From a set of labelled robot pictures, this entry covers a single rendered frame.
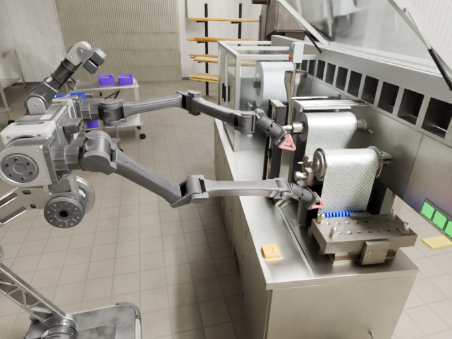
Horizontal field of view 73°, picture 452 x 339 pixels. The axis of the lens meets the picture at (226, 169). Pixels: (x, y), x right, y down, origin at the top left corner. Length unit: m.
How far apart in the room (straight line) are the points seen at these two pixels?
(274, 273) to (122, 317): 1.07
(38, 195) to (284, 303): 1.11
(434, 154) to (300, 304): 0.79
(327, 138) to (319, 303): 0.76
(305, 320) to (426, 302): 1.44
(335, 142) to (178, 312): 1.54
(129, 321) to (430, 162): 1.73
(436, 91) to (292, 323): 1.10
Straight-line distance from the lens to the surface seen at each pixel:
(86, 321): 2.14
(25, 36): 10.20
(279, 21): 4.91
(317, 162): 1.39
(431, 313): 2.76
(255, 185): 1.23
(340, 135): 1.62
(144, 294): 2.49
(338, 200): 1.48
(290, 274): 1.34
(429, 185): 1.39
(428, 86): 1.41
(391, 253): 1.55
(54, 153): 0.99
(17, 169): 1.03
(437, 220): 1.37
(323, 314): 1.54
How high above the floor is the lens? 1.84
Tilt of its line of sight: 27 degrees down
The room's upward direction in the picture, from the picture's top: 1 degrees clockwise
